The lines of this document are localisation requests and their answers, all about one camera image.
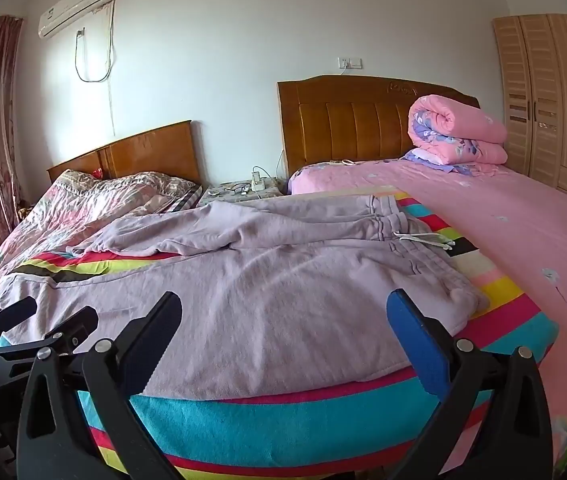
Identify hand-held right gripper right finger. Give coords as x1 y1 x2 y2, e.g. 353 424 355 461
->
386 287 554 480

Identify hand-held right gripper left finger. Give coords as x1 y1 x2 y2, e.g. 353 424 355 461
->
16 291 184 480

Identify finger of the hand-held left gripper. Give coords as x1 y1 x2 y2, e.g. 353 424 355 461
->
0 306 100 361
0 296 38 347

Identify lilac pants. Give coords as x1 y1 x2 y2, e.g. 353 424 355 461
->
66 194 490 402

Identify striped pillow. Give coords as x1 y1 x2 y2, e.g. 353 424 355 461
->
156 182 204 211

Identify floral covered nightstand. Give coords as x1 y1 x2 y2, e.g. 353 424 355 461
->
198 179 287 208

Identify rainbow striped blanket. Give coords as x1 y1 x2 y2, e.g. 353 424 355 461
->
0 185 561 480

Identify pink bed sheet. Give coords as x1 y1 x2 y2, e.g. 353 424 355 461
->
288 157 567 480

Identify plain brown wooden headboard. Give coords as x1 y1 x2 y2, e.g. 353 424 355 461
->
46 120 201 184

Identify pink patterned curtain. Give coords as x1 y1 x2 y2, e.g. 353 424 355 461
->
0 15 25 245

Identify rolled pink floral quilt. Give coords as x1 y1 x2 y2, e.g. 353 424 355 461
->
402 94 509 175

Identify padded brown wooden headboard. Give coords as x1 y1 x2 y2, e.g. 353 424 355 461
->
277 75 481 181

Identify light wooden wardrobe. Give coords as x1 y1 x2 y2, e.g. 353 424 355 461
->
492 12 567 206

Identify white air conditioner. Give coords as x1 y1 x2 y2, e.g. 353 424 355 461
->
38 0 116 39

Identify air conditioner cable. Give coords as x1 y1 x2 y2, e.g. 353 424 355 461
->
74 0 117 137

